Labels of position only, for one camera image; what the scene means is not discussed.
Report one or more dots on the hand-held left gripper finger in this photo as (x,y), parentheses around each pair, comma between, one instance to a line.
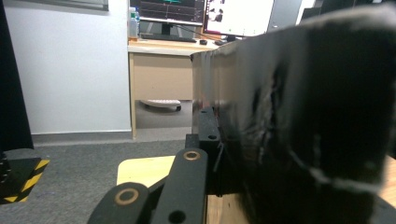
(209,130)

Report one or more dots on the magazine with face cover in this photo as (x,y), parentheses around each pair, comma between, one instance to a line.
(311,109)

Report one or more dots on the white wheeled base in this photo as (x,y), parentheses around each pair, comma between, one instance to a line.
(162,103)

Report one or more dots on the beige desk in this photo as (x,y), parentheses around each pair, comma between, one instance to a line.
(162,74)

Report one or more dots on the black computer mouse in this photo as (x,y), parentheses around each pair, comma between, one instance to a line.
(203,42)

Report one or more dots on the small black desk item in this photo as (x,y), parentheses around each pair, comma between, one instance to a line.
(220,42)

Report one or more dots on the black keyboard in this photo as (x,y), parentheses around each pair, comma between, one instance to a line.
(168,37)

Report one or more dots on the monitor with white screen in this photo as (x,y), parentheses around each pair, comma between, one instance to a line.
(239,15)

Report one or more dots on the monitor with dark screen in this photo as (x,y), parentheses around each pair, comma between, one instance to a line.
(168,11)

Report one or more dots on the clear plastic bottle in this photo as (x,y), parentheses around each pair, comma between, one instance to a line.
(134,23)

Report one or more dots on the grey panel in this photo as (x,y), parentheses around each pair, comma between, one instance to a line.
(285,14)

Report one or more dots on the black yellow striped stand base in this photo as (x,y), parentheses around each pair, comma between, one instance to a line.
(21,174)

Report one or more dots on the grey wall frame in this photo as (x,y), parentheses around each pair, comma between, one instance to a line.
(62,3)

